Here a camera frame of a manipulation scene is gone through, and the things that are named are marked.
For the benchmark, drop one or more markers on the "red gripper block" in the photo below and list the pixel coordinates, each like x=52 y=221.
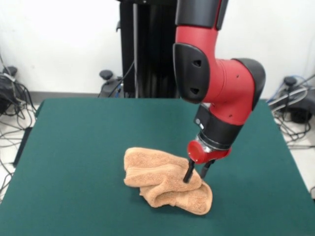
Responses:
x=195 y=152

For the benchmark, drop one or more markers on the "orange terry towel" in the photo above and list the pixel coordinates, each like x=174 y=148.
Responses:
x=160 y=172

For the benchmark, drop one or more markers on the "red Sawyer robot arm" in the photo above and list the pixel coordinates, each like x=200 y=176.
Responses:
x=221 y=81

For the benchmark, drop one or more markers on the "dark green table cloth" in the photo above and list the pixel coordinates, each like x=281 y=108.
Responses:
x=73 y=147

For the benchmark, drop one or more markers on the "black pedestal foot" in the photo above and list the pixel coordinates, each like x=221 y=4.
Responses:
x=7 y=88
x=106 y=74
x=299 y=113

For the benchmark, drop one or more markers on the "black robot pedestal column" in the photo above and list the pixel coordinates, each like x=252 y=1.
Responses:
x=147 y=49

